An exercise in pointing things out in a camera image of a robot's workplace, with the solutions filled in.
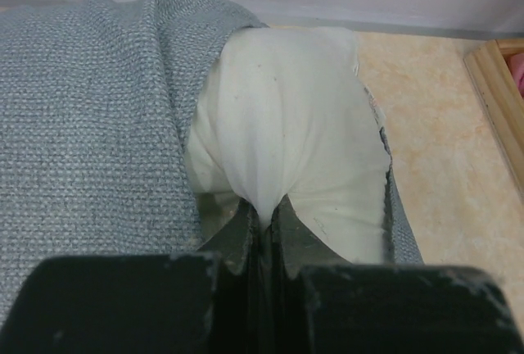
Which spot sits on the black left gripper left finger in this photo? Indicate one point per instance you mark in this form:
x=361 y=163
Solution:
x=184 y=302

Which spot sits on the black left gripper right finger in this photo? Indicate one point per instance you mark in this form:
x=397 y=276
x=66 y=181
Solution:
x=324 y=304

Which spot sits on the white pillow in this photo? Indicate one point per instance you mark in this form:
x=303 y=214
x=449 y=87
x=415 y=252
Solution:
x=283 y=113

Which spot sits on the grey-blue pillowcase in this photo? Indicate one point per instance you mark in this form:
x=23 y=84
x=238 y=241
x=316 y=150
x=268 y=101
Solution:
x=97 y=101

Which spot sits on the pink shirt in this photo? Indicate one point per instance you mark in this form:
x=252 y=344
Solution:
x=517 y=63

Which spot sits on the wooden clothes rack frame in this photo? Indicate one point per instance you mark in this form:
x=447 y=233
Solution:
x=488 y=69

